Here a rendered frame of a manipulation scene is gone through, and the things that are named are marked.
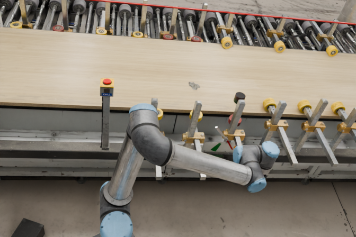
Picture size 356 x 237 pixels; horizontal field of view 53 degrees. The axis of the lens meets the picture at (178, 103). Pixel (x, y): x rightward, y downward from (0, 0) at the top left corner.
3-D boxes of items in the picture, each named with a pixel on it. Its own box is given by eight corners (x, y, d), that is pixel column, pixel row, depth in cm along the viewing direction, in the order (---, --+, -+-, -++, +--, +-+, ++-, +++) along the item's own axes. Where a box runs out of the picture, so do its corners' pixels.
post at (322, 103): (298, 153, 242) (329, 101, 209) (293, 153, 241) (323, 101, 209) (296, 149, 244) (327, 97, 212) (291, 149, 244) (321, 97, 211)
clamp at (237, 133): (243, 140, 225) (245, 135, 222) (222, 140, 223) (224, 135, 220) (241, 134, 230) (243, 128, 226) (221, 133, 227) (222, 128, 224)
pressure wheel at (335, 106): (331, 111, 243) (338, 116, 247) (341, 105, 239) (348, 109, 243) (328, 106, 248) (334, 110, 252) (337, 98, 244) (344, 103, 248)
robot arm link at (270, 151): (258, 139, 175) (277, 139, 177) (251, 155, 183) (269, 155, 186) (265, 154, 168) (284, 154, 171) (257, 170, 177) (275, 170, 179)
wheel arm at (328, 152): (336, 167, 206) (339, 163, 204) (331, 167, 206) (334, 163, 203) (305, 107, 242) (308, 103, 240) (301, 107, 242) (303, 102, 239)
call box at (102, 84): (113, 98, 189) (113, 87, 184) (99, 97, 188) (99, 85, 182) (113, 89, 194) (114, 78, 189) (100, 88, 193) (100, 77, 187)
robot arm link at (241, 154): (241, 160, 165) (266, 160, 168) (234, 141, 173) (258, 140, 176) (236, 172, 171) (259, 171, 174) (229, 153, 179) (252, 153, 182)
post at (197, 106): (187, 157, 233) (202, 103, 201) (182, 157, 232) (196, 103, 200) (187, 153, 235) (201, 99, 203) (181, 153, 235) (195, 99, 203)
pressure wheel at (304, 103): (311, 103, 235) (299, 107, 237) (312, 110, 241) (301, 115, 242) (307, 97, 240) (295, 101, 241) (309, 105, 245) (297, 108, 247)
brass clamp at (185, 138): (203, 144, 223) (205, 139, 220) (182, 144, 221) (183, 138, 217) (202, 137, 228) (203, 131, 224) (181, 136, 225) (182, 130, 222)
